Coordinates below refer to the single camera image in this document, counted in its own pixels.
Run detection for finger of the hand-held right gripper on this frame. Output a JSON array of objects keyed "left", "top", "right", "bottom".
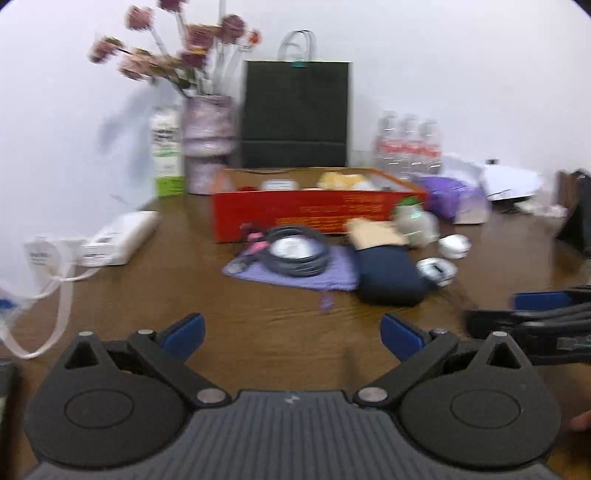
[
  {"left": 464, "top": 308, "right": 591, "bottom": 342},
  {"left": 512, "top": 286, "right": 591, "bottom": 319}
]

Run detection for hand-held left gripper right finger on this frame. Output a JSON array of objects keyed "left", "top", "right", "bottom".
[{"left": 353, "top": 313, "right": 536, "bottom": 409}]

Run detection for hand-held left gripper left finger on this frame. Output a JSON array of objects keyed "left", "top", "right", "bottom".
[{"left": 58, "top": 313, "right": 232, "bottom": 409}]

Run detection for navy blue pouch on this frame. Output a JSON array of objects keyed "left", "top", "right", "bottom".
[{"left": 356, "top": 244, "right": 431, "bottom": 308}]

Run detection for purple cloth pouch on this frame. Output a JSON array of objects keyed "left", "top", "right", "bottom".
[{"left": 222, "top": 244, "right": 362, "bottom": 315}]

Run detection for beige cloth pouch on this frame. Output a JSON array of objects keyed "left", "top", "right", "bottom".
[{"left": 346, "top": 217, "right": 411, "bottom": 252}]

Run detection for clear bag green top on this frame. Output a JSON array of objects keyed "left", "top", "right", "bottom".
[{"left": 392, "top": 196, "right": 440, "bottom": 247}]

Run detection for black cable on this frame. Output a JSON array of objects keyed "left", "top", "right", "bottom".
[{"left": 264, "top": 225, "right": 332, "bottom": 278}]

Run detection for pink keychain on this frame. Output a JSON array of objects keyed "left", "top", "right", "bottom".
[{"left": 228, "top": 222, "right": 274, "bottom": 275}]

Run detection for red cardboard box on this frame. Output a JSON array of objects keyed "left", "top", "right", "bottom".
[{"left": 211, "top": 167, "right": 428, "bottom": 244}]

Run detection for wooden desktop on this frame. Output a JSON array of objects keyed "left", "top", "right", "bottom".
[{"left": 0, "top": 168, "right": 591, "bottom": 480}]

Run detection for white round lid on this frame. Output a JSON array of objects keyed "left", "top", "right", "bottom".
[{"left": 438, "top": 233, "right": 472, "bottom": 259}]

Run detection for dark chair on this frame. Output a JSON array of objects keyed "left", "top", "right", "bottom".
[{"left": 554, "top": 168, "right": 591, "bottom": 257}]

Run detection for white power strip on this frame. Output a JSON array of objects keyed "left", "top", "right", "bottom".
[{"left": 78, "top": 210, "right": 161, "bottom": 267}]

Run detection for white paper stack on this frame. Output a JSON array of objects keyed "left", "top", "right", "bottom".
[{"left": 480, "top": 164, "right": 543, "bottom": 201}]

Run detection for purple tissue pack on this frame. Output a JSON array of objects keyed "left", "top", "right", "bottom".
[{"left": 413, "top": 174, "right": 491, "bottom": 225}]

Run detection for yellow plush toy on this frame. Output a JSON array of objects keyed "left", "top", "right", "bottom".
[{"left": 318, "top": 172, "right": 370, "bottom": 191}]

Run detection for white small box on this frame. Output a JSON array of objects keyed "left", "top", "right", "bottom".
[{"left": 261, "top": 178, "right": 302, "bottom": 192}]

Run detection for clear water bottle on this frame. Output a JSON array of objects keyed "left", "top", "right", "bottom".
[
  {"left": 397, "top": 114, "right": 423, "bottom": 178},
  {"left": 418, "top": 119, "right": 444, "bottom": 175},
  {"left": 373, "top": 111, "right": 402, "bottom": 174}
]

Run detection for white green milk carton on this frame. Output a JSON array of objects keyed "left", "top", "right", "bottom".
[{"left": 150, "top": 107, "right": 186, "bottom": 197}]

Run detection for purple white vase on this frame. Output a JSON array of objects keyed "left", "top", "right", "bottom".
[{"left": 182, "top": 95, "right": 237, "bottom": 195}]

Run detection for black paper bag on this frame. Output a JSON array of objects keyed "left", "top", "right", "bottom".
[{"left": 240, "top": 30, "right": 354, "bottom": 169}]

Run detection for dried pink flowers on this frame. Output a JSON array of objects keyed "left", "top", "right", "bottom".
[{"left": 88, "top": 0, "right": 262, "bottom": 97}]

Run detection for white strapped bag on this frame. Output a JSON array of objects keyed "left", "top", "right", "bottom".
[{"left": 0, "top": 235, "right": 100, "bottom": 361}]

